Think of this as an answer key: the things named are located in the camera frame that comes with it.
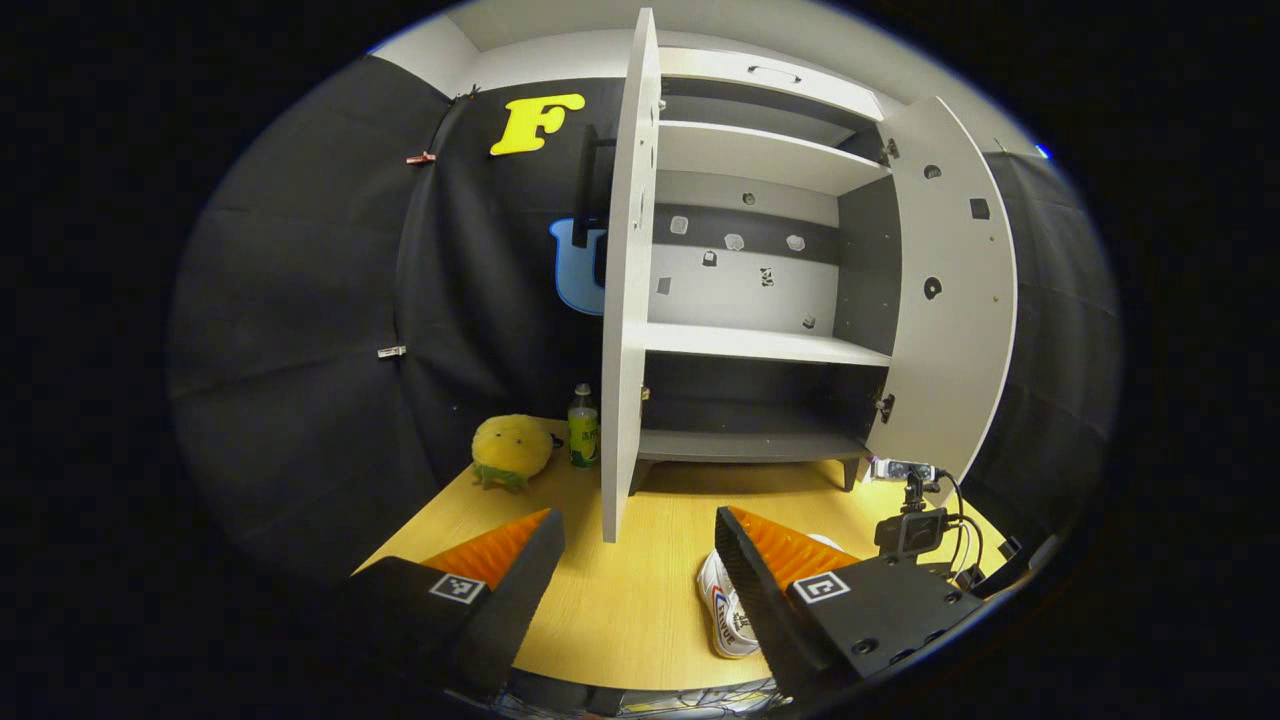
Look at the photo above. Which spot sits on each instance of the white cabinet drawer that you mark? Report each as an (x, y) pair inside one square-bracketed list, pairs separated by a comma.
[(720, 72)]

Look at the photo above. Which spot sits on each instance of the red cloth clip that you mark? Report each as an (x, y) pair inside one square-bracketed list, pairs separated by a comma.
[(421, 158)]

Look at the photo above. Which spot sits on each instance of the white cabinet door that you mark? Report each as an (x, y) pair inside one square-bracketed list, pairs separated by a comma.
[(950, 350), (628, 300)]

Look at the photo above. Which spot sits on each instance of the green drink bottle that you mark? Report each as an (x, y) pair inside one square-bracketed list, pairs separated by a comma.
[(583, 435)]

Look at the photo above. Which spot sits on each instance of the white grey shoe cabinet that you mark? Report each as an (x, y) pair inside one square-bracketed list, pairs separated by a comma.
[(760, 345)]

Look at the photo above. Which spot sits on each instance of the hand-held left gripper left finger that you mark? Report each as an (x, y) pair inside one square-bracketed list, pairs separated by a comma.
[(505, 610)]

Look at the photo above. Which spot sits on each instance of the camera on small tripod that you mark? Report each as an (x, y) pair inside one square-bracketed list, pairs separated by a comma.
[(910, 530)]

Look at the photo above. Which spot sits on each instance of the yellow plush toy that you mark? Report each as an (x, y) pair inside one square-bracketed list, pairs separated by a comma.
[(510, 448)]

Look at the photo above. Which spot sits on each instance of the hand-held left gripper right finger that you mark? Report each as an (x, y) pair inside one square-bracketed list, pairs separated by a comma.
[(765, 615)]

